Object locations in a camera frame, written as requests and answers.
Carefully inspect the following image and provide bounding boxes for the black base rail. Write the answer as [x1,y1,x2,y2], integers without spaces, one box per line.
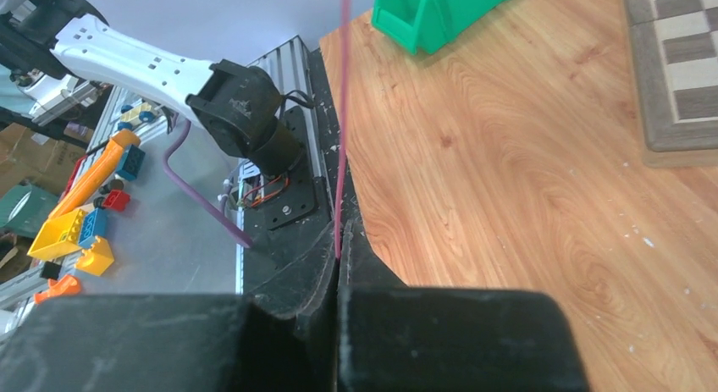
[240,36,372,301]

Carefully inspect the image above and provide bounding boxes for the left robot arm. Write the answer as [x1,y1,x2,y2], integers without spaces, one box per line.
[1,0,305,177]

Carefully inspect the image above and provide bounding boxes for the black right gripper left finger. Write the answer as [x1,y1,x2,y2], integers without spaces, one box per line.
[1,227,336,391]

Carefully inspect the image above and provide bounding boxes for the green plastic bin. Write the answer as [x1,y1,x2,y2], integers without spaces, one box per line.
[372,0,508,55]

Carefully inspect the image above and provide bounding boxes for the thin red filament wire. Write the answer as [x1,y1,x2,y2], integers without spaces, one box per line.
[334,0,353,261]

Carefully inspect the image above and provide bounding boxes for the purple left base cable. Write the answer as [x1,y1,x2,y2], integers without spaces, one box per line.
[163,119,255,251]

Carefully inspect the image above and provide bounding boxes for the colourful toy blocks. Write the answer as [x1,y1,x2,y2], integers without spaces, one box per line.
[28,128,144,303]

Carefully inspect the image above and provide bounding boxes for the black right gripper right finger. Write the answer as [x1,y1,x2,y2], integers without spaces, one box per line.
[337,220,589,391]

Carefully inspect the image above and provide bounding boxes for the wooden chessboard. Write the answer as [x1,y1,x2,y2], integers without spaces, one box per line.
[623,0,717,152]

